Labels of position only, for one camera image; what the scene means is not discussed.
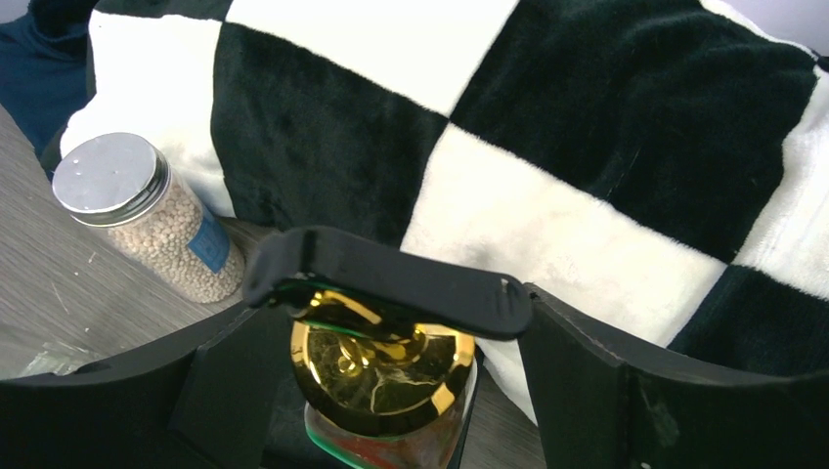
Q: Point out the gold-top oil bottle brown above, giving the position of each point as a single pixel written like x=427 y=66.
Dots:
x=383 y=343

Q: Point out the black white checkered blanket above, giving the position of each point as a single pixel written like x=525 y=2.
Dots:
x=661 y=166

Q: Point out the dark blue cloth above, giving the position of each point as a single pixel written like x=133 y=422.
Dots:
x=43 y=67

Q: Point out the silver-lid spice jar left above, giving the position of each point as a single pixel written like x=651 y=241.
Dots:
x=124 y=190

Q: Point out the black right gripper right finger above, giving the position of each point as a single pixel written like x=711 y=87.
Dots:
x=606 y=399

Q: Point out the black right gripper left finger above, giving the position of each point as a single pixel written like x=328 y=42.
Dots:
x=200 y=397

